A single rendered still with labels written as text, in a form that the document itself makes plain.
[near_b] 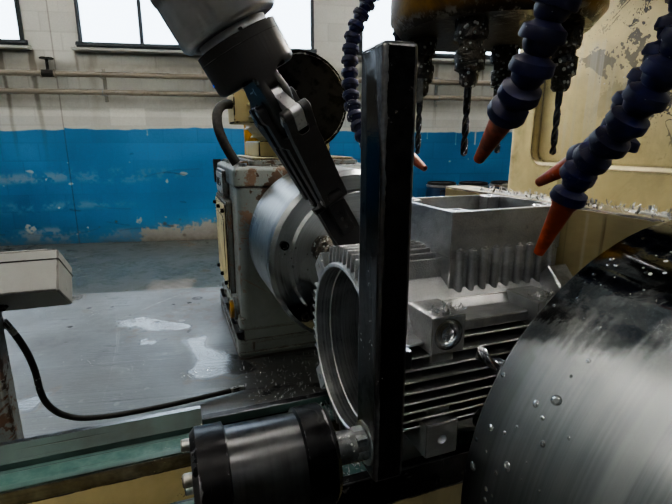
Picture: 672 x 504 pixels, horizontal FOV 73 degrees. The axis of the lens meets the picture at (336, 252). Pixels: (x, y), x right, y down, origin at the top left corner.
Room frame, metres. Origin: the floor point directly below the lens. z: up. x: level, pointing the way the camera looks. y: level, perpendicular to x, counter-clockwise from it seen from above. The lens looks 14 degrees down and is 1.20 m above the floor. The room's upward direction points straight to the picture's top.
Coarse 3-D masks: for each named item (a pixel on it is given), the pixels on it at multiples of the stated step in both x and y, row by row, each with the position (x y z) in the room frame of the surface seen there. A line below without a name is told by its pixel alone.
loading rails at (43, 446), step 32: (160, 416) 0.40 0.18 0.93; (192, 416) 0.41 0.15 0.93; (224, 416) 0.41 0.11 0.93; (256, 416) 0.42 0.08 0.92; (0, 448) 0.35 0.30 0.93; (32, 448) 0.36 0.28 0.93; (64, 448) 0.36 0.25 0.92; (96, 448) 0.37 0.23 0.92; (128, 448) 0.37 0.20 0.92; (160, 448) 0.37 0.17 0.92; (0, 480) 0.33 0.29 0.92; (32, 480) 0.33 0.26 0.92; (64, 480) 0.33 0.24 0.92; (96, 480) 0.34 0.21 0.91; (128, 480) 0.35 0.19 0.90; (160, 480) 0.36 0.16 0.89; (352, 480) 0.32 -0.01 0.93; (384, 480) 0.33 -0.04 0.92; (416, 480) 0.34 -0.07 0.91; (448, 480) 0.35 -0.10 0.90
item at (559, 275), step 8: (320, 256) 0.44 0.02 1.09; (328, 256) 0.44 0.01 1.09; (320, 264) 0.44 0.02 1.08; (560, 264) 0.40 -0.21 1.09; (320, 272) 0.44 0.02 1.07; (544, 272) 0.40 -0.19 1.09; (552, 272) 0.39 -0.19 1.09; (560, 272) 0.39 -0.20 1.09; (568, 272) 0.39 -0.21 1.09; (544, 280) 0.40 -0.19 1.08; (552, 280) 0.39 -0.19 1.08; (560, 280) 0.39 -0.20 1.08; (568, 280) 0.39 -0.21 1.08; (544, 288) 0.40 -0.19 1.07; (552, 288) 0.39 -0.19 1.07; (320, 368) 0.45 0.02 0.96; (320, 376) 0.45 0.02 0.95; (320, 384) 0.45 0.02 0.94
